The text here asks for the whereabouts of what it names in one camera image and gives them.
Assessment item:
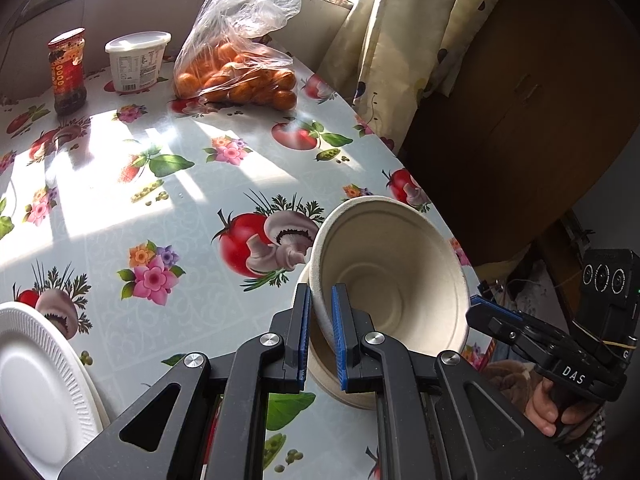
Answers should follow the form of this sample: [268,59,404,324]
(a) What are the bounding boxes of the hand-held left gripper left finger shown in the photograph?
[57,282,313,480]

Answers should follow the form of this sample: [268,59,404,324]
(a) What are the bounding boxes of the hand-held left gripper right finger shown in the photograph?
[331,282,583,480]

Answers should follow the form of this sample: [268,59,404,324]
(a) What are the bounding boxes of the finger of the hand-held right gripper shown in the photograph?
[517,309,573,348]
[466,296,541,357]

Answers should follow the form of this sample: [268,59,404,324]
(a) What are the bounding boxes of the white ribbed foam plate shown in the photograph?
[0,302,103,467]

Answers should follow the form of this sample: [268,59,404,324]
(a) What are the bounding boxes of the person's right forearm checkered sleeve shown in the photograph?
[562,406,610,480]

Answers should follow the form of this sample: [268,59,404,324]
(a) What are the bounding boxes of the person's right hand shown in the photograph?
[484,359,601,438]

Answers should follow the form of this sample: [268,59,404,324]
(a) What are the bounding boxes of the printed vegetable tablecloth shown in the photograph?
[0,50,496,480]

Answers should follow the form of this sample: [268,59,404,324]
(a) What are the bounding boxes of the brown wooden cabinet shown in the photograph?
[399,0,640,267]

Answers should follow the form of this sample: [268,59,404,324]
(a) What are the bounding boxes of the clear bag of oranges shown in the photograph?
[172,0,303,112]

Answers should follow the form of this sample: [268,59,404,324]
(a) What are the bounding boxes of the cream patterned curtain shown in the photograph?
[327,0,521,157]

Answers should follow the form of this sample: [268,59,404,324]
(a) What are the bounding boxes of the white plastic tub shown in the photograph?
[104,31,172,94]

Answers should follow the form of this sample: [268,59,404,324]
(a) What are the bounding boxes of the red label sauce jar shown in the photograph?
[47,27,88,116]

